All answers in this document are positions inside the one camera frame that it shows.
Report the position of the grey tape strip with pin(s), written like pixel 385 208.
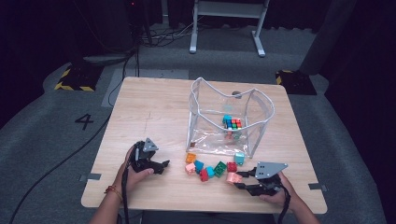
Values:
pixel 91 176
pixel 317 186

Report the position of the blue toy brick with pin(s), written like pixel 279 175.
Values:
pixel 199 165

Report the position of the person's right hand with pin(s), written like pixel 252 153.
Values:
pixel 285 197

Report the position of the small pink toy brick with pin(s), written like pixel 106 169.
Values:
pixel 190 168

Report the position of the grey column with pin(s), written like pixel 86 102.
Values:
pixel 330 31

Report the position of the clear plastic bag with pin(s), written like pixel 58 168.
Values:
pixel 199 102

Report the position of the large pink toy brick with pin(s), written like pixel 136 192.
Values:
pixel 233 178

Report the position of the cyan toy brick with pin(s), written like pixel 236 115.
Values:
pixel 226 118

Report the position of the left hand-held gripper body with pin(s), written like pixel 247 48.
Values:
pixel 143 155

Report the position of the orange toy brick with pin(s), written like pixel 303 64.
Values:
pixel 190 157

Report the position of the person's left hand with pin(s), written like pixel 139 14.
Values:
pixel 130 179

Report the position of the white desk frame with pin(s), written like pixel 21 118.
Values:
pixel 229 9

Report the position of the teal toy brick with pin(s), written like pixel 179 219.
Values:
pixel 210 171
pixel 239 158

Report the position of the dark stand base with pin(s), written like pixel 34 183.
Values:
pixel 106 58

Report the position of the black yellow striped base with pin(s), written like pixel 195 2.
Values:
pixel 77 79
pixel 295 82

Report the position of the green toy brick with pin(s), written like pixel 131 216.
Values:
pixel 220 169

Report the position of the grey round table grommet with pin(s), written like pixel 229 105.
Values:
pixel 236 93

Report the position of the red toy brick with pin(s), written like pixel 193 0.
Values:
pixel 204 175
pixel 231 166

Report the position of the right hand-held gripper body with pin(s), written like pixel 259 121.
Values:
pixel 269 169

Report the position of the multicoloured puzzle cube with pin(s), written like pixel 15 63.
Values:
pixel 235 124

